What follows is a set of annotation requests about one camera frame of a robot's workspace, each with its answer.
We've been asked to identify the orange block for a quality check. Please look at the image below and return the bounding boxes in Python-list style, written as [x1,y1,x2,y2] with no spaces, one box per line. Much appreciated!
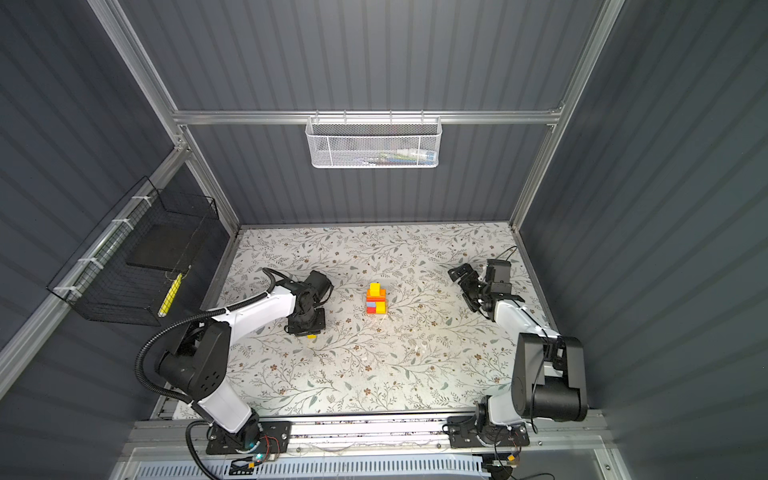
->
[366,289,387,302]

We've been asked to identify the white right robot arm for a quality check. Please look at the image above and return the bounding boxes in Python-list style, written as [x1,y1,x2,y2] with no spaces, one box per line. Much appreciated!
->
[445,259,588,449]

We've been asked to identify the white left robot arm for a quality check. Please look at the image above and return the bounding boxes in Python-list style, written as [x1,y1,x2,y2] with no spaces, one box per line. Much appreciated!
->
[155,271,333,457]

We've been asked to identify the pens in white basket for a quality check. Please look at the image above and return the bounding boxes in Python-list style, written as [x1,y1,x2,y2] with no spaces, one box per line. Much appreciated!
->
[356,148,438,167]

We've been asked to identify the yellow marker pen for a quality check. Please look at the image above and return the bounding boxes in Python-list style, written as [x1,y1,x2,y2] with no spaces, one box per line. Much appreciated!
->
[157,273,184,318]

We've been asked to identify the black flat pad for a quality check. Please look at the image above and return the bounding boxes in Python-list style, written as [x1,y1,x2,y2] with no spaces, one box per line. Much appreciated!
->
[126,225,205,273]

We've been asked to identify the white perforated vent panel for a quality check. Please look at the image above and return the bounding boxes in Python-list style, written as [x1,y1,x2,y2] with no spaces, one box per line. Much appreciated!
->
[131,454,493,480]

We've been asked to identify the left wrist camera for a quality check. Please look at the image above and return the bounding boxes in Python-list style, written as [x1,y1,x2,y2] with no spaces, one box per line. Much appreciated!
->
[304,270,334,307]

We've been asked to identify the aluminium mounting rail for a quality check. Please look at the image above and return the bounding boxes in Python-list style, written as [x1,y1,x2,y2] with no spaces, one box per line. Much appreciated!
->
[120,409,615,460]

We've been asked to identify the black corrugated cable conduit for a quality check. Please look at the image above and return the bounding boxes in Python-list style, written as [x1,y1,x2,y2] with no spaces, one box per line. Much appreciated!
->
[134,267,295,480]

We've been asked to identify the white wire mesh basket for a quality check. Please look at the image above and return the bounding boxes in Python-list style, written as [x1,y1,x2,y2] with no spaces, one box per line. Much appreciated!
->
[305,118,443,169]

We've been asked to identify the black wire basket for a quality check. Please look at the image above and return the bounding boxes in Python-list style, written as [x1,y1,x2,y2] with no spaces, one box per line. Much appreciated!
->
[48,181,219,326]

